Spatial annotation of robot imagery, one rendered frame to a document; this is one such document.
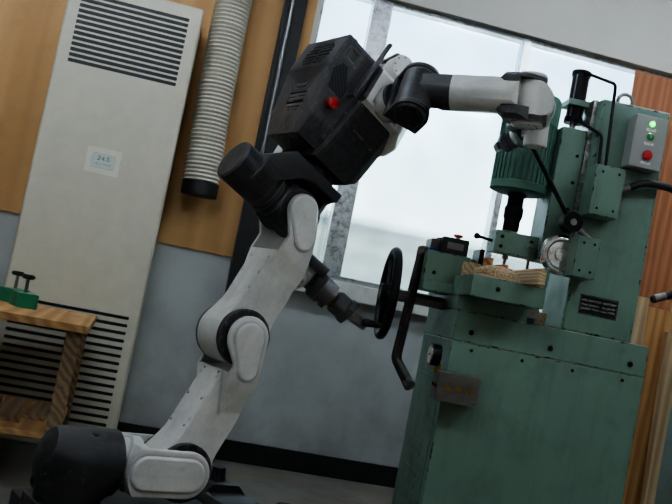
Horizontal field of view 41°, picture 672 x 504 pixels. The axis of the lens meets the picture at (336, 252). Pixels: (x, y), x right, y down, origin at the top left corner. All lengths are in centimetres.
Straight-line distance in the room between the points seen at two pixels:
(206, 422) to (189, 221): 177
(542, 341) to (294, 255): 81
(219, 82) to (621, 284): 184
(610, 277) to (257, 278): 113
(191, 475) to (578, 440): 113
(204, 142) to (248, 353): 169
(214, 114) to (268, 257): 158
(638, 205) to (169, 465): 159
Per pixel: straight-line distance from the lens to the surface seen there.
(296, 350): 393
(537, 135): 248
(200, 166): 371
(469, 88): 222
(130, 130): 362
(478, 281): 248
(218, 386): 221
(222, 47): 382
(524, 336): 262
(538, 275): 244
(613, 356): 271
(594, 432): 272
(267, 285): 224
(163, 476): 215
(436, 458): 260
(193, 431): 221
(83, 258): 359
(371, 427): 404
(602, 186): 274
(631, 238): 285
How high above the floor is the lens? 74
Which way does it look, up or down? 3 degrees up
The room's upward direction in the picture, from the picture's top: 11 degrees clockwise
